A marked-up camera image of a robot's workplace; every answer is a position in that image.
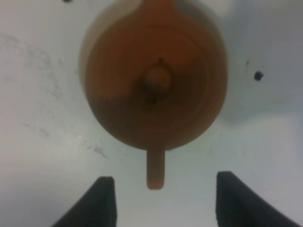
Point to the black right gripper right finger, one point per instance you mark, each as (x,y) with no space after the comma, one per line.
(238,206)

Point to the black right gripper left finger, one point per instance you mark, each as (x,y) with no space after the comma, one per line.
(96,208)

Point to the brown clay teapot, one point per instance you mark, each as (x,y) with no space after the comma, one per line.
(161,94)

